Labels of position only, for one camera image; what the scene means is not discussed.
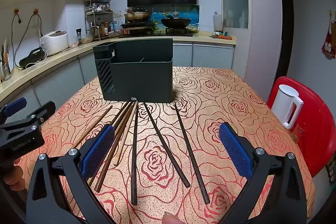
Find person's left hand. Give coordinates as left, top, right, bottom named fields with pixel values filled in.
left=4, top=158, right=26, bottom=191

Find jar of kitchen utensils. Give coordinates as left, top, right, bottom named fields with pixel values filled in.
left=0, top=39, right=12, bottom=81

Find white rice cooker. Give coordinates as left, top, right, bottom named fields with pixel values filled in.
left=40, top=30, right=69, bottom=56

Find blue backsplash poster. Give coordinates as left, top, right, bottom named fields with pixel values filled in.
left=152, top=5, right=200, bottom=30

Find black power cable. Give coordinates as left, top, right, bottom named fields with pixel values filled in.
left=10, top=12, right=23, bottom=68

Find black handheld appliance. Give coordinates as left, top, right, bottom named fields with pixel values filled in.
left=19, top=47, right=44, bottom=69

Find red hanging bag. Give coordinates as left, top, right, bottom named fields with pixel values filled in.
left=322, top=11, right=336, bottom=59

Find brown wooden chopstick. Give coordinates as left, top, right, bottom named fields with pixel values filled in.
left=70, top=105, right=113, bottom=149
left=94, top=101, right=135, bottom=193
left=110, top=101, right=130, bottom=127

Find white kettle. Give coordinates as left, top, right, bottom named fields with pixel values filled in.
left=270, top=84, right=304, bottom=129

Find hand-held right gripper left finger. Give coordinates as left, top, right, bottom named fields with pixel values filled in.
left=26, top=123, right=116, bottom=224

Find white plastic bottle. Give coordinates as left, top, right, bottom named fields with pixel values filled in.
left=213, top=12, right=223, bottom=32

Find rose patterned tablecloth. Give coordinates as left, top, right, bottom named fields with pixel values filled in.
left=16, top=67, right=315, bottom=224

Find metal spice rack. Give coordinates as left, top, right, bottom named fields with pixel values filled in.
left=84, top=0, right=114, bottom=38

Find dark green utensil holder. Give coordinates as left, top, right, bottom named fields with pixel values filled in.
left=93, top=38, right=174, bottom=103

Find person's right hand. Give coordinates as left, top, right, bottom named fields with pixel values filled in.
left=162, top=212, right=181, bottom=224

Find dark wooden chopstick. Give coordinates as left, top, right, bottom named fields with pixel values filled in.
left=130, top=101, right=139, bottom=206
left=174, top=105, right=211, bottom=205
left=143, top=102, right=191, bottom=188

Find red plastic stool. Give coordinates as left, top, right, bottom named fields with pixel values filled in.
left=267, top=76, right=336, bottom=178

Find gas stove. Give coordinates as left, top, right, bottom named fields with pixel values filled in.
left=119, top=21, right=197, bottom=38

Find beige kitchen counter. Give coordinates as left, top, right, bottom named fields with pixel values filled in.
left=0, top=32, right=237, bottom=106

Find black wok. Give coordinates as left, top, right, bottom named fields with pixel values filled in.
left=160, top=17, right=192, bottom=29

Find grey base cabinets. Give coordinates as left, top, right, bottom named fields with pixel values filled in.
left=0, top=43, right=234, bottom=109

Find dark door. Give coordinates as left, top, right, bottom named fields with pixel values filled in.
left=278, top=0, right=293, bottom=80

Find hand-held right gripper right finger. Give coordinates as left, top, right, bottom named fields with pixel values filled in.
left=218, top=122, right=307, bottom=224

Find light wooden chopstick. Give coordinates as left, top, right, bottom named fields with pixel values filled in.
left=113, top=102, right=139, bottom=167
left=87, top=103, right=133, bottom=187

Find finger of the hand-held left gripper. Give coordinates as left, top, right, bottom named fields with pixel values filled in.
left=0, top=97, right=27, bottom=122
left=0, top=101, right=56, bottom=139

